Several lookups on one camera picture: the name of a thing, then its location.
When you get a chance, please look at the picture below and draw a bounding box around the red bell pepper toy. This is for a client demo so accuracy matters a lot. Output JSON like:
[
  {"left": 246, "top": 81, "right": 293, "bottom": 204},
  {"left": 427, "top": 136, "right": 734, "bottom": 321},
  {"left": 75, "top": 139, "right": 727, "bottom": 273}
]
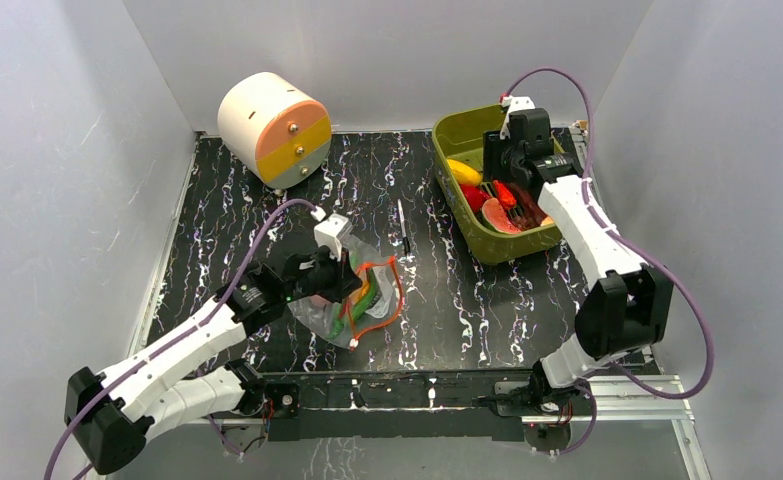
[{"left": 460, "top": 185, "right": 490, "bottom": 214}]

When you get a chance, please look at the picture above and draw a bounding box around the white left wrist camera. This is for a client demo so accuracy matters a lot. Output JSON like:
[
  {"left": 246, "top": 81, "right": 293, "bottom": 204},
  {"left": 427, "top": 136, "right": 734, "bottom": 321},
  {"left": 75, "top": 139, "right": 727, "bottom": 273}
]
[{"left": 313, "top": 213, "right": 352, "bottom": 260}]

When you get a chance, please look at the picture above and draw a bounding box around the orange brown papaya slice toy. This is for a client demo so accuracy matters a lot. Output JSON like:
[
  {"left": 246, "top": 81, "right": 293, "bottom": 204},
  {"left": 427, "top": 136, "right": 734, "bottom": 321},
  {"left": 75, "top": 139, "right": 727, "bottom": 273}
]
[{"left": 508, "top": 183, "right": 553, "bottom": 231}]

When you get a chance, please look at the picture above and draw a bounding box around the pink watermelon slice toy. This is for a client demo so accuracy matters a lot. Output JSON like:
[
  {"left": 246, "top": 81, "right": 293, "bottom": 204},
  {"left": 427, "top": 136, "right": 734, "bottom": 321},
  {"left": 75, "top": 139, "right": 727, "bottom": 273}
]
[{"left": 480, "top": 198, "right": 523, "bottom": 235}]

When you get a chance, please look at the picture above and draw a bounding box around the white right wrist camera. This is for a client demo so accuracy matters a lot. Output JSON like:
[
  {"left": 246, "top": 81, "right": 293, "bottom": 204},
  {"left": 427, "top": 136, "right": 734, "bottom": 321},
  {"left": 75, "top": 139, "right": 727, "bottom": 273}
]
[{"left": 499, "top": 93, "right": 536, "bottom": 140}]

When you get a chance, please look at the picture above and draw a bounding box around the round white drawer cabinet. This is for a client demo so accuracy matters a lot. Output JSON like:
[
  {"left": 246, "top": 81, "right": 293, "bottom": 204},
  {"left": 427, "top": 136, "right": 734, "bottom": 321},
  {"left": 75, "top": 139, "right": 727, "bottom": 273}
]
[{"left": 217, "top": 72, "right": 332, "bottom": 190}]

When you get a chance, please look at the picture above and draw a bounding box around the clear zip top bag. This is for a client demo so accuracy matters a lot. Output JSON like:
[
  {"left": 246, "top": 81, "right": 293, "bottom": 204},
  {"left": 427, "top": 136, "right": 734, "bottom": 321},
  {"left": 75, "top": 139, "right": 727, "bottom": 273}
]
[{"left": 289, "top": 236, "right": 404, "bottom": 349}]

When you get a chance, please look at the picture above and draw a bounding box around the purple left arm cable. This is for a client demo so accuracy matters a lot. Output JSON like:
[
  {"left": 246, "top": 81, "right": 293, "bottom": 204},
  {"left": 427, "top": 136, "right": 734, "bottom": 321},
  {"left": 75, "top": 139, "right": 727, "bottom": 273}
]
[{"left": 43, "top": 198, "right": 323, "bottom": 480}]

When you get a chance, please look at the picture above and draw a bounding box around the red chili pepper toy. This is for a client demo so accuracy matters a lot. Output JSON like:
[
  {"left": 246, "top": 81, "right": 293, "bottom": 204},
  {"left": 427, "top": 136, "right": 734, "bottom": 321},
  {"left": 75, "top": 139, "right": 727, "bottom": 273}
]
[{"left": 491, "top": 180, "right": 517, "bottom": 211}]

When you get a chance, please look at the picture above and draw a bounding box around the black and white pen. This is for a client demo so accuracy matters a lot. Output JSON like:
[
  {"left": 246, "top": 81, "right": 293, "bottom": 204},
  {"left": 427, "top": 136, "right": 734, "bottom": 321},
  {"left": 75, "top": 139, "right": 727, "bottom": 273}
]
[{"left": 397, "top": 199, "right": 411, "bottom": 257}]

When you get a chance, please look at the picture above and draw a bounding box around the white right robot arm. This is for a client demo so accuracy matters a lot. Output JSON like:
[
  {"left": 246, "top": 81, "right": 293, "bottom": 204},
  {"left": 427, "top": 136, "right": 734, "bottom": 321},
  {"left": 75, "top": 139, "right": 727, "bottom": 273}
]
[{"left": 474, "top": 108, "right": 673, "bottom": 416}]

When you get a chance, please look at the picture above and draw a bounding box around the yellow mango toy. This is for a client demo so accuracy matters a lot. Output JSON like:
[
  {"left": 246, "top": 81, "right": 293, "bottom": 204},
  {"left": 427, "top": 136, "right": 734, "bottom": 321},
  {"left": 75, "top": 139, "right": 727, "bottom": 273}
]
[{"left": 446, "top": 158, "right": 483, "bottom": 187}]

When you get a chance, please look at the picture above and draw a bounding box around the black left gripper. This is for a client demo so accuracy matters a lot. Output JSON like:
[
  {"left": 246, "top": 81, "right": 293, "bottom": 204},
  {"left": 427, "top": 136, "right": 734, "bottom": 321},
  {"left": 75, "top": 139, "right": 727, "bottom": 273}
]
[{"left": 285, "top": 243, "right": 363, "bottom": 305}]

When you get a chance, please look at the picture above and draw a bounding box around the pink peach toy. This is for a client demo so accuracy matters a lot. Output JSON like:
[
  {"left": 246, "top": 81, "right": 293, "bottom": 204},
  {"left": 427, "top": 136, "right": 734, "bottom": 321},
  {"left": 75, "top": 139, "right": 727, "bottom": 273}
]
[{"left": 309, "top": 295, "right": 334, "bottom": 310}]

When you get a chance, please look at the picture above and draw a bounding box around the olive green plastic bin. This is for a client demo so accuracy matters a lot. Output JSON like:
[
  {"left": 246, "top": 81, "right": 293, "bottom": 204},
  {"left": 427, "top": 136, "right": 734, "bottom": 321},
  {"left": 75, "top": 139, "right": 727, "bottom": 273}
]
[{"left": 432, "top": 106, "right": 577, "bottom": 265}]

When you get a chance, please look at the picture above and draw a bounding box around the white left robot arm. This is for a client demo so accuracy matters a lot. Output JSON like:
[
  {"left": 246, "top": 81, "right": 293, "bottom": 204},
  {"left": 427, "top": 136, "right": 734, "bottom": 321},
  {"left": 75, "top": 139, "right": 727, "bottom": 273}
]
[{"left": 62, "top": 246, "right": 362, "bottom": 475}]

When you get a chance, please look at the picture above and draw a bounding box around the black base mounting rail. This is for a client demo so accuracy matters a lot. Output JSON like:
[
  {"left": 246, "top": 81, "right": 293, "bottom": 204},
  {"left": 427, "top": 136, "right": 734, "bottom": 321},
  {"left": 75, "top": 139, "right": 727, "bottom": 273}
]
[{"left": 195, "top": 364, "right": 644, "bottom": 445}]

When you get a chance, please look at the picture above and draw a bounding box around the green chili pepper toy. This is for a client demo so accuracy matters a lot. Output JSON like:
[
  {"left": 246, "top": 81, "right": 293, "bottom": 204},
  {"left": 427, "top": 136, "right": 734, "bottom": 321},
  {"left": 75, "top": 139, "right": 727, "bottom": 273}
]
[{"left": 329, "top": 284, "right": 382, "bottom": 339}]

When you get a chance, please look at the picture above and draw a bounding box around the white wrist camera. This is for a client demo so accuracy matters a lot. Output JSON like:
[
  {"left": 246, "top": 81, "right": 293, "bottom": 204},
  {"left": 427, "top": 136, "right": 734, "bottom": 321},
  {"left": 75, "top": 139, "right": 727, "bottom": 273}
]
[
  {"left": 313, "top": 213, "right": 352, "bottom": 260},
  {"left": 499, "top": 93, "right": 536, "bottom": 140}
]

